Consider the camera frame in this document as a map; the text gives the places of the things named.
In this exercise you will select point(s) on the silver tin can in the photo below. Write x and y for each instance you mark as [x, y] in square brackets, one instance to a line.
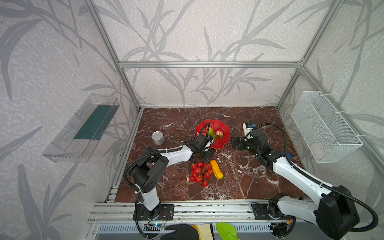
[158, 138]

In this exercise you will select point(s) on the black rubber glove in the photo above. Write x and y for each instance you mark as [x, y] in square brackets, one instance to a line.
[181, 232]

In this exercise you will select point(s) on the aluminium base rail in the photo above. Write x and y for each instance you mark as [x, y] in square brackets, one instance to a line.
[232, 211]

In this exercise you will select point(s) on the red fake cherry tomato bunch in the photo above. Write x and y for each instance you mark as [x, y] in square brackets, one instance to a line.
[200, 173]

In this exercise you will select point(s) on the red flower-shaped fruit bowl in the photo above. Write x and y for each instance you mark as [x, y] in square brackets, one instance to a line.
[215, 125]

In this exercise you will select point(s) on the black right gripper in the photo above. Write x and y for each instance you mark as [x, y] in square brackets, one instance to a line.
[241, 142]

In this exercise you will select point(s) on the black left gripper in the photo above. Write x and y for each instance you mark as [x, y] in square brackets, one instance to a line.
[207, 151]

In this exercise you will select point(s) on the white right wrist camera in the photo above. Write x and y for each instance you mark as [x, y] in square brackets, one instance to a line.
[248, 127]

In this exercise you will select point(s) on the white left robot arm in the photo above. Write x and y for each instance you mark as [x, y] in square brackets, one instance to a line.
[144, 173]

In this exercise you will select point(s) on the clear plastic wall tray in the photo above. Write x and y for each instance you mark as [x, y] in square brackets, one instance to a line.
[78, 139]

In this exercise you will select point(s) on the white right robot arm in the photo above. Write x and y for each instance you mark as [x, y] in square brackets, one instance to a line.
[332, 211]

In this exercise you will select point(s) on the white wire mesh basket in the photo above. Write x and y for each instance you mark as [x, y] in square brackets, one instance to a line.
[326, 132]

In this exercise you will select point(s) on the bright green plastic object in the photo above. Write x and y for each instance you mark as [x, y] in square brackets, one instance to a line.
[226, 231]

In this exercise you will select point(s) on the horizontal aluminium frame bar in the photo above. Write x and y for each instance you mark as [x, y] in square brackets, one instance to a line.
[198, 64]

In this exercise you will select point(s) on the yellow fake squash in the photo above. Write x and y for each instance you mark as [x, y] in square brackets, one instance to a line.
[216, 170]

